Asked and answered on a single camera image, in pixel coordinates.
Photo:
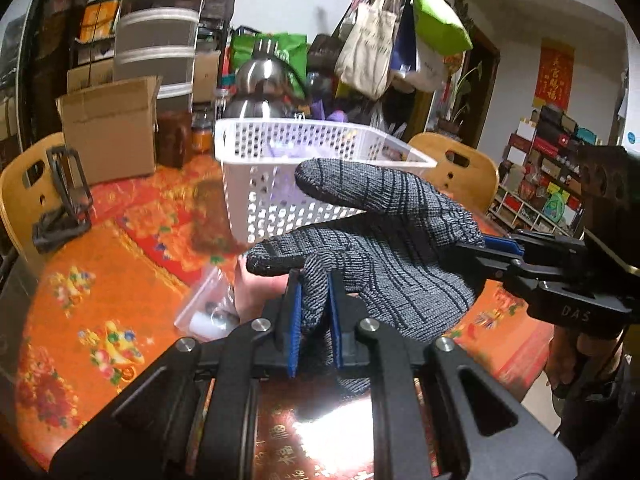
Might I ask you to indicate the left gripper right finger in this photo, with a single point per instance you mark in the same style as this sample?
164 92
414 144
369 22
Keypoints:
344 317

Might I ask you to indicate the shelf with boxes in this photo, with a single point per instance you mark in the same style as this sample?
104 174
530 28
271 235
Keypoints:
540 187

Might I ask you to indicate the orange jar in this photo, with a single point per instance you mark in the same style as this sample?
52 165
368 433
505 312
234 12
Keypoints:
202 132

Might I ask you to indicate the beige canvas tote bag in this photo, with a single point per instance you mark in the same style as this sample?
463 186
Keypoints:
364 61

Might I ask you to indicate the white perforated plastic basket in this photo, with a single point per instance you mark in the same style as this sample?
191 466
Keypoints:
259 156

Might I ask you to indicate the clear zip bag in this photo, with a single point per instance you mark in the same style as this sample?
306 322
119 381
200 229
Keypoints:
209 313

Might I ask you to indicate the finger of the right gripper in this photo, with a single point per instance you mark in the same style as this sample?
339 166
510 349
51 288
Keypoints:
474 261
503 244

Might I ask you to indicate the right wooden chair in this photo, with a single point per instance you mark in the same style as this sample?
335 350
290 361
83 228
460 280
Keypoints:
465 173

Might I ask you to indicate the brown ceramic mug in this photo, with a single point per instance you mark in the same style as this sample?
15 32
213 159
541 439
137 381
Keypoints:
173 139

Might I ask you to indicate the green shopping bag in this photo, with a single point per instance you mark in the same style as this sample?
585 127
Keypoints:
285 50

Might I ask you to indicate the grey knitted glove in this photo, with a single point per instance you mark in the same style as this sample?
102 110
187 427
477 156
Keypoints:
390 253

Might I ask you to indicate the cardboard box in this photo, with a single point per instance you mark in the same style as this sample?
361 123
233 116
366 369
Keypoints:
112 126

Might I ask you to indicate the green hanging bag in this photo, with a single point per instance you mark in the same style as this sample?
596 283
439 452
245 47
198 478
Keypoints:
438 26

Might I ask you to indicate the black phone stand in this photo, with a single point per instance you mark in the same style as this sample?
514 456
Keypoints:
72 219

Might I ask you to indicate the steel gourd-shaped kettle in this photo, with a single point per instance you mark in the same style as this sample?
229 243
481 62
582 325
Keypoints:
263 92

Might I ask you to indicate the red wall poster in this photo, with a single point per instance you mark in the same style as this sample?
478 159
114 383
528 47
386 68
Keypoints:
555 75

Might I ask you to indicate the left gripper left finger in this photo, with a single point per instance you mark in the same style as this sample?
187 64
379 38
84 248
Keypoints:
289 324

